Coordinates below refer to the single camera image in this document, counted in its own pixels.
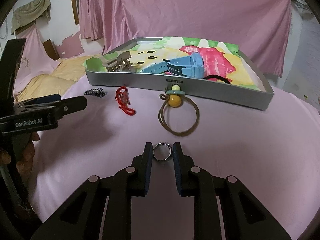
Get silver ring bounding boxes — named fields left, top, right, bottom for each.
left=152, top=142, right=173, bottom=162

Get brown hair tie yellow bead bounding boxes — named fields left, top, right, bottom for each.
left=158, top=84, right=200, bottom=137

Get black spiral hair tie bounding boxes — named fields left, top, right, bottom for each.
left=202, top=74, right=232, bottom=85

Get left hand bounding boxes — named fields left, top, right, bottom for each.
left=16, top=132, right=40, bottom=182

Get yellow bedspread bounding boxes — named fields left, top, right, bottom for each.
left=14, top=54, right=99, bottom=102

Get pink cloth on headboard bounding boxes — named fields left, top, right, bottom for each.
left=14, top=24, right=60, bottom=94

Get wooden headboard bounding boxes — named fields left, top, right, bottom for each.
left=42, top=39, right=60, bottom=60

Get beige claw hair clip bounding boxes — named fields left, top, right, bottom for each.
left=99, top=51, right=136, bottom=73

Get pink table cloth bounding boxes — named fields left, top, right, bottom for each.
left=28, top=87, right=319, bottom=239

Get olive green hanging cloth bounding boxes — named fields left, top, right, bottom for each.
left=11, top=0, right=51, bottom=34

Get blue smart watch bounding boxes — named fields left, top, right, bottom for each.
left=142, top=52, right=204, bottom=79

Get grey tray box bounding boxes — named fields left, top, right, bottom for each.
left=84, top=37, right=274, bottom=111

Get large pink curtain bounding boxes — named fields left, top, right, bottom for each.
left=101, top=0, right=291, bottom=76

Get wire wall rack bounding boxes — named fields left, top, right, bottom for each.
left=291, top=0, right=312, bottom=14

